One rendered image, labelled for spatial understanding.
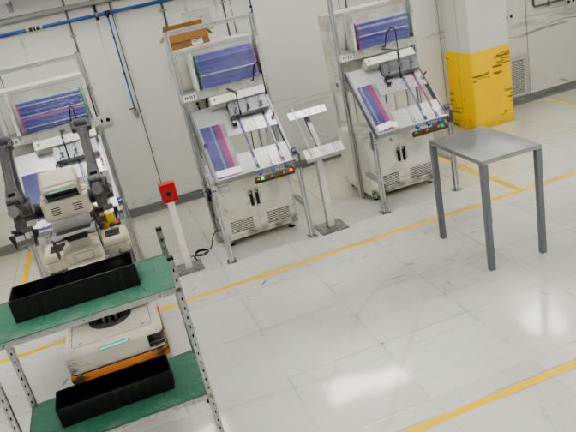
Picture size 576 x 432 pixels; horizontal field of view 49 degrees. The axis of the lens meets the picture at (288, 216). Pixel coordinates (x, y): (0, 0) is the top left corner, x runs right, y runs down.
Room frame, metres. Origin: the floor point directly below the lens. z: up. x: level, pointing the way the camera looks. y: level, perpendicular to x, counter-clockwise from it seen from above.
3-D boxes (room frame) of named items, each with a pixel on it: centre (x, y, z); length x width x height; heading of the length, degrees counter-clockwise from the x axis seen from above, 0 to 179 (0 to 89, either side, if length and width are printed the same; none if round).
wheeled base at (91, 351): (3.76, 1.31, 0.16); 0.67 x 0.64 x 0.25; 14
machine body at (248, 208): (5.53, 0.33, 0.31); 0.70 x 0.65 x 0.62; 104
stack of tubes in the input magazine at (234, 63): (5.43, 0.24, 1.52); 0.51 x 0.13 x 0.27; 104
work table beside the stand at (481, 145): (4.17, -1.43, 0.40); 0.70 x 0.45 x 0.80; 12
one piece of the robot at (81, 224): (3.48, 1.24, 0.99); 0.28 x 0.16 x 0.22; 104
